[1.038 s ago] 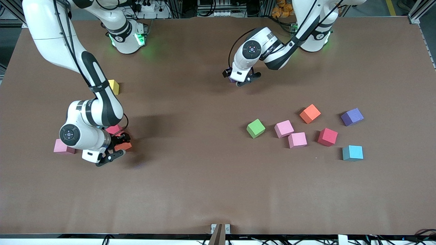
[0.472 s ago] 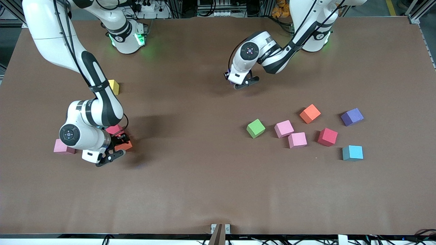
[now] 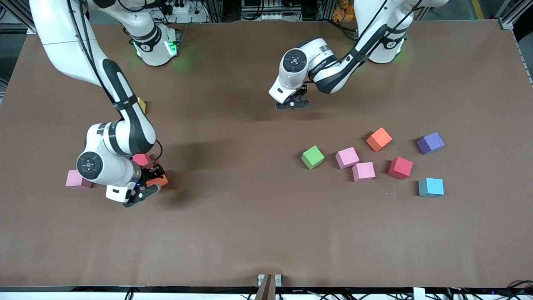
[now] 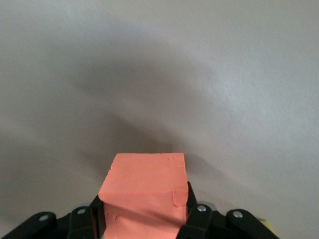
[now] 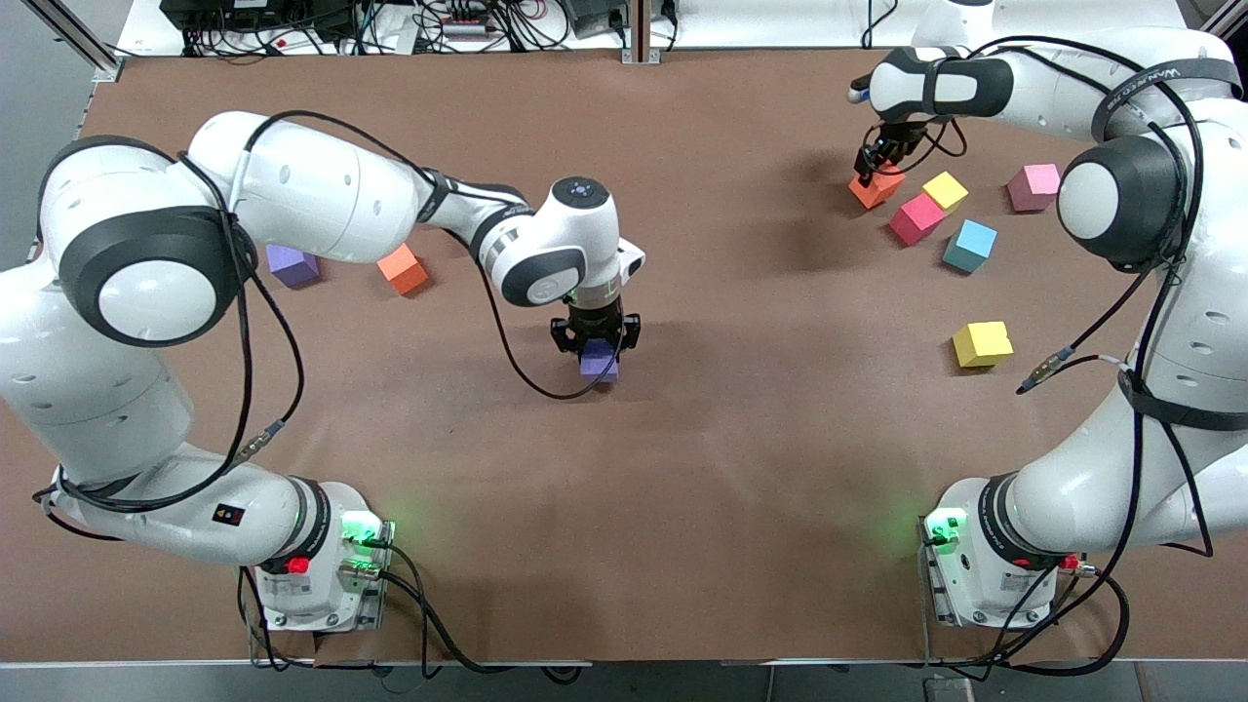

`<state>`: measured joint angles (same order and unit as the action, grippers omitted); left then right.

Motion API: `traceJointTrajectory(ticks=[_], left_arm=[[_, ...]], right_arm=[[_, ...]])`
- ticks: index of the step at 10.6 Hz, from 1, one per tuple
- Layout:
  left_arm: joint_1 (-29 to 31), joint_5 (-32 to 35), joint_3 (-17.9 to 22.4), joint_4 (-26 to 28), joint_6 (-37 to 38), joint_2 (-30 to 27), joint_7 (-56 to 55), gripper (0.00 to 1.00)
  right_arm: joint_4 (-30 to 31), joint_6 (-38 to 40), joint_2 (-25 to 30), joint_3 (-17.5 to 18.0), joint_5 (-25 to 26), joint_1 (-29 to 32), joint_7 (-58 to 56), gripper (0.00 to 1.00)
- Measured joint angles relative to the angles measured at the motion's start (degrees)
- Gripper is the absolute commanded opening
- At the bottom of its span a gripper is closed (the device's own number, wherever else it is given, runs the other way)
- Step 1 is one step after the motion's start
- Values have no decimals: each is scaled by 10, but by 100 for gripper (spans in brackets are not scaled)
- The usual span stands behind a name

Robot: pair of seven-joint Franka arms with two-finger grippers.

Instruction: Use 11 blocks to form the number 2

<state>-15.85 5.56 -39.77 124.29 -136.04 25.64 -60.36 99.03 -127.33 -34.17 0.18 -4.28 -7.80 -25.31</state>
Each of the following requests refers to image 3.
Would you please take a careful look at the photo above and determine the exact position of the orange foam block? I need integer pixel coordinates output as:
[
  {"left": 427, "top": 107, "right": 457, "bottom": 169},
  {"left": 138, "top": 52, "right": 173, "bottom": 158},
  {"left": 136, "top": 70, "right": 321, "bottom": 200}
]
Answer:
[
  {"left": 146, "top": 174, "right": 169, "bottom": 188},
  {"left": 366, "top": 127, "right": 393, "bottom": 152}
]

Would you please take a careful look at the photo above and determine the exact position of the green foam block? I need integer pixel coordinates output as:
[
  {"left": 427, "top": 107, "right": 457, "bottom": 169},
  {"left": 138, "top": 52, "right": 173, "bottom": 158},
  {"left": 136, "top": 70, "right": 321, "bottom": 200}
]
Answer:
[{"left": 301, "top": 145, "right": 325, "bottom": 170}]

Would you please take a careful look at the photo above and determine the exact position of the pink foam block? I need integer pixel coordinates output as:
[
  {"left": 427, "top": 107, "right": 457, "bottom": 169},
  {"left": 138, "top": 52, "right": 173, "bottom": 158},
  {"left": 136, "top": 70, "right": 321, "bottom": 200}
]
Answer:
[
  {"left": 335, "top": 147, "right": 360, "bottom": 170},
  {"left": 65, "top": 170, "right": 93, "bottom": 190},
  {"left": 352, "top": 162, "right": 376, "bottom": 183}
]

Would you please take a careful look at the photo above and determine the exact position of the white power strip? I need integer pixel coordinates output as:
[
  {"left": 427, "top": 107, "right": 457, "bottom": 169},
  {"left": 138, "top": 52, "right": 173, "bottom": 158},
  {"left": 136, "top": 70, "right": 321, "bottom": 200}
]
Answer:
[
  {"left": 164, "top": 0, "right": 196, "bottom": 15},
  {"left": 246, "top": 12, "right": 300, "bottom": 21}
]

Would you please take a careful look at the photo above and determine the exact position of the bag of orange items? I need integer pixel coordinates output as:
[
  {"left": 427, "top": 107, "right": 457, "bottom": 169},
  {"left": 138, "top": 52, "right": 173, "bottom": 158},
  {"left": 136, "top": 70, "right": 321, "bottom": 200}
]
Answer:
[{"left": 332, "top": 0, "right": 356, "bottom": 22}]

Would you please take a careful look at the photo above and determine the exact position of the light blue foam block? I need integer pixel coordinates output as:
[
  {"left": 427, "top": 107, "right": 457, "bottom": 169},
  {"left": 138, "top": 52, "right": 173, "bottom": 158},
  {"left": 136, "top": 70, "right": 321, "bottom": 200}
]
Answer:
[{"left": 418, "top": 178, "right": 445, "bottom": 198}]

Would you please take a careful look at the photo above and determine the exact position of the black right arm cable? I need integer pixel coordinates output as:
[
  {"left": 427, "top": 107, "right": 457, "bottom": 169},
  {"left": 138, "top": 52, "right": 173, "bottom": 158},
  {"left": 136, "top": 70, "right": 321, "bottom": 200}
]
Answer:
[{"left": 65, "top": 0, "right": 164, "bottom": 165}]

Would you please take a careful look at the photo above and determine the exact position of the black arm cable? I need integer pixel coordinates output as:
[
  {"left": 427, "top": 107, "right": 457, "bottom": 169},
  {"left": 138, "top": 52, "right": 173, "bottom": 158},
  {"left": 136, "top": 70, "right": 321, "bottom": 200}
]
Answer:
[
  {"left": 65, "top": 0, "right": 164, "bottom": 165},
  {"left": 344, "top": 0, "right": 419, "bottom": 63}
]

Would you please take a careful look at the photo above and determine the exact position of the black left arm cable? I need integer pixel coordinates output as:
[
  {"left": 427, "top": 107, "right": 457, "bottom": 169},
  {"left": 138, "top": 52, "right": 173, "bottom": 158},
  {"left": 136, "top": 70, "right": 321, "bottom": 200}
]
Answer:
[{"left": 344, "top": 0, "right": 419, "bottom": 63}]

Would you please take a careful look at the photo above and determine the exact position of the brown post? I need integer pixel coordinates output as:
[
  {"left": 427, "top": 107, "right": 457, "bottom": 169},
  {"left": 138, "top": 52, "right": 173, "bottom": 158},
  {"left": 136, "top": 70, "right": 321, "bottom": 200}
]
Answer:
[{"left": 255, "top": 274, "right": 276, "bottom": 300}]

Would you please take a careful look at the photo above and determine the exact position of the small metal bracket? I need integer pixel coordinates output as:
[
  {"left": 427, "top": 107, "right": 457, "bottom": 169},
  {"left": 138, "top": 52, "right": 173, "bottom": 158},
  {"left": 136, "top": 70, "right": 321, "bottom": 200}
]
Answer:
[{"left": 257, "top": 274, "right": 282, "bottom": 287}]

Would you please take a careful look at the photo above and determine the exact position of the aluminium frame post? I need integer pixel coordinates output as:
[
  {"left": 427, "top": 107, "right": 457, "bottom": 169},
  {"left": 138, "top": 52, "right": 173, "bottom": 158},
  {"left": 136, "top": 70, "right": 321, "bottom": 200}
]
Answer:
[{"left": 498, "top": 0, "right": 533, "bottom": 30}]

